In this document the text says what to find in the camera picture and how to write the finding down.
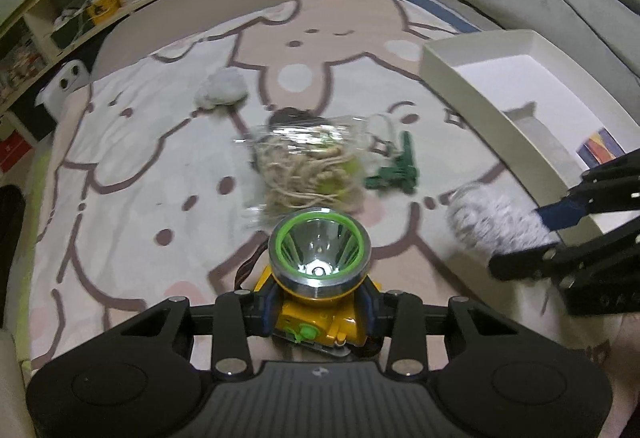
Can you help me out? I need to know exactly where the yellow cup on shelf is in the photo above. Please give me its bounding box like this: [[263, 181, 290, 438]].
[[86, 0, 120, 25]]

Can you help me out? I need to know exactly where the white crumpled tissue ball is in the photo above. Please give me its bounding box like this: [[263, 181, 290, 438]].
[[194, 68, 248, 111]]

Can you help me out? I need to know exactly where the yellow headlamp with strap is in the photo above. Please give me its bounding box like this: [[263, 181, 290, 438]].
[[234, 207, 384, 358]]

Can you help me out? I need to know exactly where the cartoon bear print blanket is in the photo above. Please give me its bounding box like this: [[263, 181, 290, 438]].
[[28, 0, 620, 368]]

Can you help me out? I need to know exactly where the red box on low shelf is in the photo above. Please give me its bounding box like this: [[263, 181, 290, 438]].
[[0, 130, 32, 174]]

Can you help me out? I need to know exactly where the black box with cables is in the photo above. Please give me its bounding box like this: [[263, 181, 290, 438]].
[[51, 9, 94, 49]]

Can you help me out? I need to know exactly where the plastic bag of beige cord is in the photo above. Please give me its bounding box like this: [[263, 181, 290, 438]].
[[232, 111, 399, 224]]

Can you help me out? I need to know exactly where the white small heater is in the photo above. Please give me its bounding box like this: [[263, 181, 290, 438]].
[[35, 60, 90, 122]]

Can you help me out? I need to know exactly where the colourful dotted card pack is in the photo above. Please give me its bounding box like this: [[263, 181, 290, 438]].
[[577, 128, 625, 168]]

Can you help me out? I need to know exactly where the dark brown cushion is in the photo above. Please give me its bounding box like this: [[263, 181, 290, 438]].
[[0, 184, 26, 322]]

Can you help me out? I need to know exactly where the green plastic clip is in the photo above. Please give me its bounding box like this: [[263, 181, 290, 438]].
[[364, 130, 419, 194]]

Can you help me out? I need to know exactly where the white shallow cardboard box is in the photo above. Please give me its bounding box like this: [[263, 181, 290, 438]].
[[420, 30, 639, 206]]

